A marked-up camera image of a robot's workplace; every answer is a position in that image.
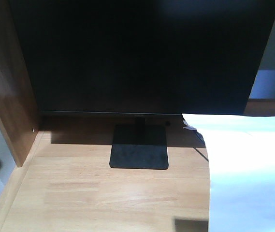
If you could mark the white paper sheet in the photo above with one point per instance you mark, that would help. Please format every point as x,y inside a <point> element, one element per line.
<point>241,154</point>

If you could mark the wooden desk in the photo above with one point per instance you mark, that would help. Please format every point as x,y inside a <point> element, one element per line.
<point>64,182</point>

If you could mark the black computer monitor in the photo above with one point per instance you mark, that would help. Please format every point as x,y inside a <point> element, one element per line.
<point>142,58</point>

